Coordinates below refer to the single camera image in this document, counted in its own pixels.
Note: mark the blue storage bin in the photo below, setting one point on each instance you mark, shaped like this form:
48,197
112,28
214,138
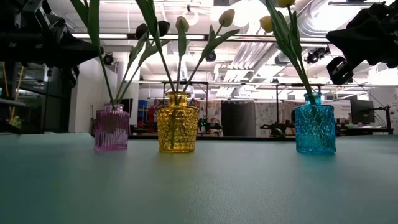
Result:
142,107

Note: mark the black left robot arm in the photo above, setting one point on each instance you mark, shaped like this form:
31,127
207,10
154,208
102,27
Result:
4,46

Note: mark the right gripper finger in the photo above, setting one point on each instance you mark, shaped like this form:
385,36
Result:
351,29
349,45

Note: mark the black ceiling camera cluster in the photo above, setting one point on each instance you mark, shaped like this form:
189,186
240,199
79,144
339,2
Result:
317,53

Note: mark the yellow stick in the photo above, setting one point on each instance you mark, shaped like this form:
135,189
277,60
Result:
17,90

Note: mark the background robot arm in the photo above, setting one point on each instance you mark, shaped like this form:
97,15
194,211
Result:
276,129
210,126

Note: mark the pink ribbed glass vase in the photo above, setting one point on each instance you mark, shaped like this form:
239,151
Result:
111,130

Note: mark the black round ceiling lamp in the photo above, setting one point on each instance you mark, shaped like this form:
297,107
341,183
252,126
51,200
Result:
211,56
108,59

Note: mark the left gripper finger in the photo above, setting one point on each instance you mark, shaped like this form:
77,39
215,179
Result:
79,45
77,57

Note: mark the black background station frame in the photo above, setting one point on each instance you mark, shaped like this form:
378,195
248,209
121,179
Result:
276,84

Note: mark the blue diamond-cut glass vase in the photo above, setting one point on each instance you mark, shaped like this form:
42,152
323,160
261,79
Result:
315,129

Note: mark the black artificial tulip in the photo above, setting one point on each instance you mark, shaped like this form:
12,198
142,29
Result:
141,30
163,27

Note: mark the black wall screen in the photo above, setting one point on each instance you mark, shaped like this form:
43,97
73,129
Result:
126,107

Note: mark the yellow artificial tulip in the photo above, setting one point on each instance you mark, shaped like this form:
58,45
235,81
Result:
286,2
266,23

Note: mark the patterned curtain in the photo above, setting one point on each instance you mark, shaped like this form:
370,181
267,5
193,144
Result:
213,109
267,115

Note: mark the teal table mat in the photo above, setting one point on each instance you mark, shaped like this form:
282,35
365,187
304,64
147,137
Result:
199,189

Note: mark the black background monitor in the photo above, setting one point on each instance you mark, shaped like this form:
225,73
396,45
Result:
362,111

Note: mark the yellow diamond-cut glass vase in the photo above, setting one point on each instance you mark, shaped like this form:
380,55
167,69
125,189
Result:
177,124

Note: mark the dark grey partition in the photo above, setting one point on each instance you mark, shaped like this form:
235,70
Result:
237,118

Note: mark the silver ventilation duct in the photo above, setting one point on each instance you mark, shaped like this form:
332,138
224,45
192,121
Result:
281,56

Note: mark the tulip stems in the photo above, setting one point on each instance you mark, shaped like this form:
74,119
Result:
93,21

